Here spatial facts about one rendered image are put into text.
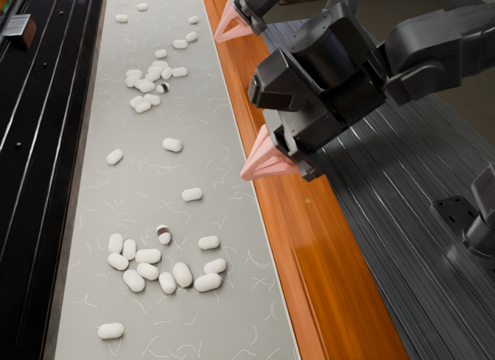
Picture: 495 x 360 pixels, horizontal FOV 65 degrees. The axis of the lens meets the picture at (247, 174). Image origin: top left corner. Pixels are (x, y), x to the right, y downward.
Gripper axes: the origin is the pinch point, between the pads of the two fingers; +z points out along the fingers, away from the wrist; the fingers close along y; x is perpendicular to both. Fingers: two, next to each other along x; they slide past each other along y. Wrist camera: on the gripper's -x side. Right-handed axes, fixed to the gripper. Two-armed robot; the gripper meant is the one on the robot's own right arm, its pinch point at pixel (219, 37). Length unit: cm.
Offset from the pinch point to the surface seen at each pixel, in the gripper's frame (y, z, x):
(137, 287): 48, 20, -5
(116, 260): 43.0, 22.3, -6.6
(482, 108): -64, -54, 159
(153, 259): 43.8, 18.7, -3.2
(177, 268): 46.1, 15.9, -1.4
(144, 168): 23.4, 20.7, -2.8
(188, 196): 32.9, 14.3, 0.7
